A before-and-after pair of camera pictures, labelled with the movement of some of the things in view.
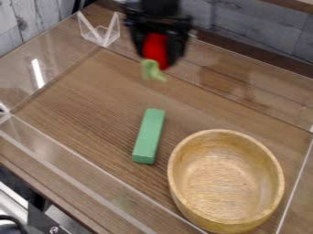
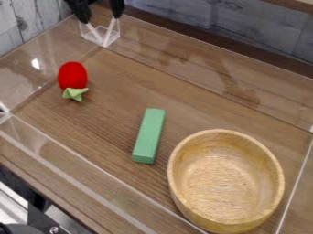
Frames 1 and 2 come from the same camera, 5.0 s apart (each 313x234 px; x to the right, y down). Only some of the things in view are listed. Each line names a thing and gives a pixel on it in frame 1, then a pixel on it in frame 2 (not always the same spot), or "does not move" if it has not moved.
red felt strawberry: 156,54 → 72,79
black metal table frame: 41,214 does not move
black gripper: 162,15 → 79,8
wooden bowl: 226,180 does not move
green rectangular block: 148,139 does not move
